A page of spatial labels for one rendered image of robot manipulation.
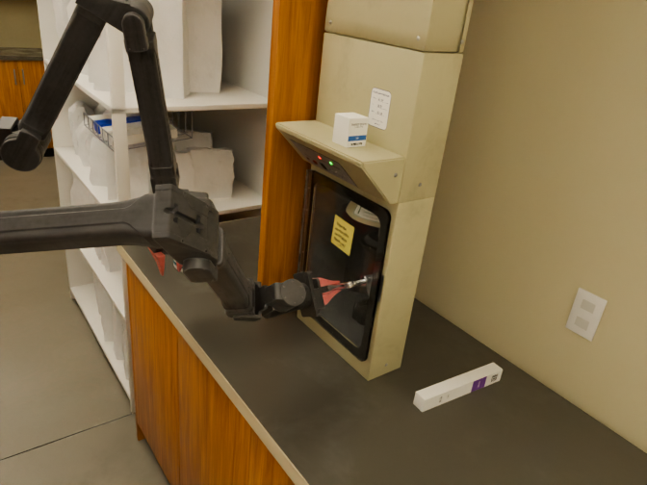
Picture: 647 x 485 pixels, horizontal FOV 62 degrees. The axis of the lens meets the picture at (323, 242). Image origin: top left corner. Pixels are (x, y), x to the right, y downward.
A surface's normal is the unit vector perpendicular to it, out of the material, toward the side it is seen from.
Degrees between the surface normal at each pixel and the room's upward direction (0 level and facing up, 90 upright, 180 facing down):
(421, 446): 0
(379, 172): 90
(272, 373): 0
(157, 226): 46
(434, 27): 90
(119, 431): 0
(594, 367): 90
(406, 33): 90
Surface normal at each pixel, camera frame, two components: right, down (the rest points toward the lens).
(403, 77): -0.80, 0.18
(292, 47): 0.58, 0.40
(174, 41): -0.05, 0.51
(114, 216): -0.07, -0.34
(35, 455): 0.10, -0.90
